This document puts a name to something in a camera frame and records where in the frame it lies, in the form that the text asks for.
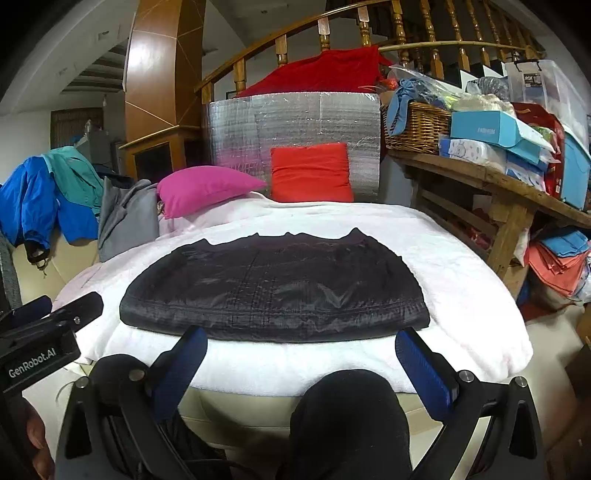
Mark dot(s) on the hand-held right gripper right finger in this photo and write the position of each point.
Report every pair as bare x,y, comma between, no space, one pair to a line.
422,369

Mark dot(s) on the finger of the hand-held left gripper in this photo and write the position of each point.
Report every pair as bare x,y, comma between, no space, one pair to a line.
83,307
27,308

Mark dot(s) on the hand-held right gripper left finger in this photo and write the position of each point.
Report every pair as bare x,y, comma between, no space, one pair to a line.
180,369

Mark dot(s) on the black quilted jacket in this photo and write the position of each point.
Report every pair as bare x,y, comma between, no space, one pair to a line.
277,290

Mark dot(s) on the person's left hand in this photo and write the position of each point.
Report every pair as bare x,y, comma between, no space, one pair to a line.
37,438

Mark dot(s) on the grey knit cloth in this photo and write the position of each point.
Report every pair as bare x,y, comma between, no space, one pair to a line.
9,272

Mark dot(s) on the white fluffy blanket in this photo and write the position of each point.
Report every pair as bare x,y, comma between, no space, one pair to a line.
461,286

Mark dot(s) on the person's right leg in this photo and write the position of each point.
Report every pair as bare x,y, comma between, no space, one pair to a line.
351,429

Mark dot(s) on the grey garment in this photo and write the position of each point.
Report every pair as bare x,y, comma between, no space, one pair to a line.
124,217

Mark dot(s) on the blue jacket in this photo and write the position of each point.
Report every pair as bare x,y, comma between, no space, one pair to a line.
32,198

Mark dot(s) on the teal garment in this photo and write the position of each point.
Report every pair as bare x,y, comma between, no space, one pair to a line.
78,175

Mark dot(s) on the grey metal cabinet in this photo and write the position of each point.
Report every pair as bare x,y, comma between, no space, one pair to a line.
97,147

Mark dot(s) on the stack of coral cloths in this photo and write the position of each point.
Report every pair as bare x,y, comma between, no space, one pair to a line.
554,272

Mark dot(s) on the pink pillow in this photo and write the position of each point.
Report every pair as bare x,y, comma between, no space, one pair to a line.
203,189

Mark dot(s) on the wooden cabinet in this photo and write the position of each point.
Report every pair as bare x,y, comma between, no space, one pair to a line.
157,136

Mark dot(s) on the blue folded cloth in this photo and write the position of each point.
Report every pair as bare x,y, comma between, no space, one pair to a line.
565,242

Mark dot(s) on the wooden table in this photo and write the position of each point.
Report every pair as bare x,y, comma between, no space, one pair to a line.
466,170

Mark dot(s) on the white patterned tissue pack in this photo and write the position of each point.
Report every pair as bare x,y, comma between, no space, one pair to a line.
471,152

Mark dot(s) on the red pillow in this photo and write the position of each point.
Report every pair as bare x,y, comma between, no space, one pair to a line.
309,173

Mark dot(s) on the silver foil insulation mat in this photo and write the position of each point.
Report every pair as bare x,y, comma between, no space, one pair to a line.
240,129

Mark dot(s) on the wicker basket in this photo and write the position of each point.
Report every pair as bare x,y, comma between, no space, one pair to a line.
415,129

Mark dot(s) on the light blue cardboard box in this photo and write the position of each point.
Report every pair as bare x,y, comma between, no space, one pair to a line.
485,129

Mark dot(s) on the brown tiled pillar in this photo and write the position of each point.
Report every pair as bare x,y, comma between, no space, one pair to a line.
157,69

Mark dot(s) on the blue plastic bin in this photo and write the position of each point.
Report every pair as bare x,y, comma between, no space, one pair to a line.
575,170

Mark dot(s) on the red gift bag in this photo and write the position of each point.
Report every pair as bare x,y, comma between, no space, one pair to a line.
554,134

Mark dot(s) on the clear plastic storage bin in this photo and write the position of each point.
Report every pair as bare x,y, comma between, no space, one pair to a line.
549,87

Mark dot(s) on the red cloth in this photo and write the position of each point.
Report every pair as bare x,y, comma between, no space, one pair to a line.
332,69

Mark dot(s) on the wooden stair railing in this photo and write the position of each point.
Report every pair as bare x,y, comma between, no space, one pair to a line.
281,50

